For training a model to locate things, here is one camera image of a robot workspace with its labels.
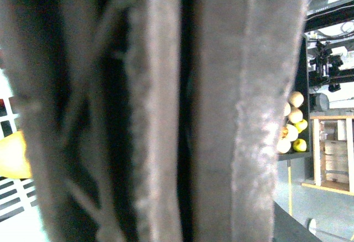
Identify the yellow mango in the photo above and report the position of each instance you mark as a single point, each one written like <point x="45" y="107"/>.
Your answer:
<point x="14" y="163"/>

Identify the light teal plastic basket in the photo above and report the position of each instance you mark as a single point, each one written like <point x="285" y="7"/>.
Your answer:
<point x="153" y="120"/>

